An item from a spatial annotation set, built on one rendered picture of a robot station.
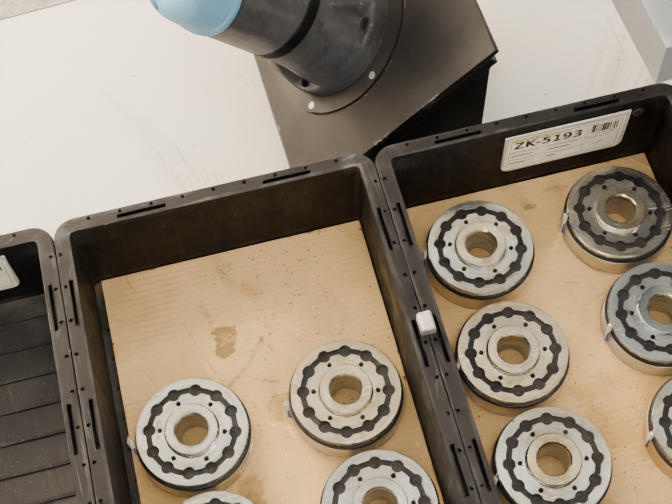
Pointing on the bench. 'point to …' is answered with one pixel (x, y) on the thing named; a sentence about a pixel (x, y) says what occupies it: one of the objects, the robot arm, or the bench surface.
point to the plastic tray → (650, 33)
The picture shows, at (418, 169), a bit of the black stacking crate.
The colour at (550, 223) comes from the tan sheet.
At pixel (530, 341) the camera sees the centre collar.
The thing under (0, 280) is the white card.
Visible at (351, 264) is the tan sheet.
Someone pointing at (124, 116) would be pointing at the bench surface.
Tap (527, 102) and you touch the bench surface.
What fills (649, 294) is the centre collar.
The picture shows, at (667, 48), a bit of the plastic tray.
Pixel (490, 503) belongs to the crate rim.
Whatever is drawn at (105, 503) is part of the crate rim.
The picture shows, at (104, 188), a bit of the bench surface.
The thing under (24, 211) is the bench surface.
